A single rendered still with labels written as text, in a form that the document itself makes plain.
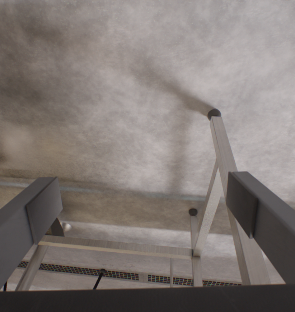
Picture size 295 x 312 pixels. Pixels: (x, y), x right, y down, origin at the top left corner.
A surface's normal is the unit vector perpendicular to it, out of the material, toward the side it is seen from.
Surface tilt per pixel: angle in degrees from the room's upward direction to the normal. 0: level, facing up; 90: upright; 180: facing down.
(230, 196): 83
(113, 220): 0
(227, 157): 90
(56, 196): 97
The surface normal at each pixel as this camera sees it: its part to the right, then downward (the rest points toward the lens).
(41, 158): -0.10, 0.65
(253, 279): 0.00, -0.76
